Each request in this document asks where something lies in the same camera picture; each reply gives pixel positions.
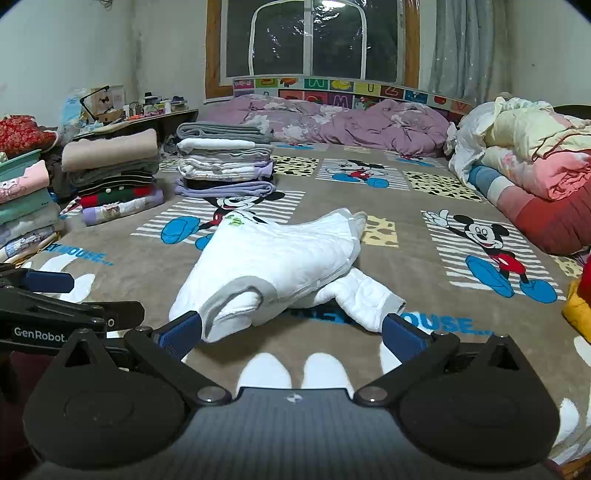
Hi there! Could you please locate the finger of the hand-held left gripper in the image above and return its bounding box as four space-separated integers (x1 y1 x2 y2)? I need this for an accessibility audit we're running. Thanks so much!
18 270 75 295
28 292 146 330

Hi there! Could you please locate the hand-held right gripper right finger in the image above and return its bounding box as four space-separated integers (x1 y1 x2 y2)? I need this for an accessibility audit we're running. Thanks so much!
353 313 527 405

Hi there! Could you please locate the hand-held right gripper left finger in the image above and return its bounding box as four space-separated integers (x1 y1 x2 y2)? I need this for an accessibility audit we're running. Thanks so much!
55 311 232 405

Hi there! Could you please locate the white garment with grey trim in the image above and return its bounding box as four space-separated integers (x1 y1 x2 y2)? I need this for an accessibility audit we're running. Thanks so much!
168 208 407 344

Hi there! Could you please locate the stack of folded pastel clothes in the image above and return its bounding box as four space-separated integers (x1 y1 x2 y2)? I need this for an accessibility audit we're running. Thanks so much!
0 150 65 264

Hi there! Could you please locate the stack of folded dark clothes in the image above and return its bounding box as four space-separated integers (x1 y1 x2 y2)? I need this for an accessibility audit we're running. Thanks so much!
61 128 164 227

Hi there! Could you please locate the stack of folded pale clothes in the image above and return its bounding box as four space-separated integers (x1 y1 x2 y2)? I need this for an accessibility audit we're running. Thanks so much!
174 121 278 199

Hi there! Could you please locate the cartoon mouse printed blanket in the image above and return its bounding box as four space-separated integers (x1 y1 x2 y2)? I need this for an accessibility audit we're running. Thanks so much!
0 138 591 467

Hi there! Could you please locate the red knitted garment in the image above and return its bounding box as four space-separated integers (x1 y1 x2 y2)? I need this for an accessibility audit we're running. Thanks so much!
0 115 58 160

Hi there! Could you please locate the blue and white bag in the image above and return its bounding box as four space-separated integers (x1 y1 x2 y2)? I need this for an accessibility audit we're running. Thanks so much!
61 89 93 134

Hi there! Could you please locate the yellow knitted sweater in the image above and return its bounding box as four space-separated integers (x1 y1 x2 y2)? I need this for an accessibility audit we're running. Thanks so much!
561 277 591 344

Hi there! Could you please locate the cardboard box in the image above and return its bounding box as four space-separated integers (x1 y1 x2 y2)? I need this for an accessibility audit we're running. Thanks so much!
90 84 126 121

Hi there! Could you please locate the black desk lamp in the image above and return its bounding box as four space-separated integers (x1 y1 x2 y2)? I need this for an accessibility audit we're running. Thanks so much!
81 85 112 121

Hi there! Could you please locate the cluster of small desk bottles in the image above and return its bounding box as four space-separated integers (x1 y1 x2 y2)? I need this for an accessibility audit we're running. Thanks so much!
127 91 190 117

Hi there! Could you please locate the dark desk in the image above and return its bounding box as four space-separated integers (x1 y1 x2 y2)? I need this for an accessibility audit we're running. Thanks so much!
74 108 199 139

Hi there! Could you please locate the purple floral duvet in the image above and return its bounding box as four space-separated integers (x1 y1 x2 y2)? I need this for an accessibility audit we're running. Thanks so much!
198 92 455 158

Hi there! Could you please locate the pink quilt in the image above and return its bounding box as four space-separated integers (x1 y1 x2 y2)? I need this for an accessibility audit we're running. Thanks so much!
480 145 591 201

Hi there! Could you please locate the cream quilt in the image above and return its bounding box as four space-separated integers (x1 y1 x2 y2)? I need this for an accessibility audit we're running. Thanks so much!
480 95 591 153

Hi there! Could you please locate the colourful alphabet panel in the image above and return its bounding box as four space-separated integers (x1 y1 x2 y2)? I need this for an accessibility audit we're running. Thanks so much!
233 76 474 114

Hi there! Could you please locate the grey curtain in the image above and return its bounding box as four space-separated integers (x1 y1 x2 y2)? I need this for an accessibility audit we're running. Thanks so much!
427 0 509 104

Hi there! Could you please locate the wooden framed window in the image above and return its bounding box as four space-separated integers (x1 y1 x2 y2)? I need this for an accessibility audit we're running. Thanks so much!
205 0 421 100

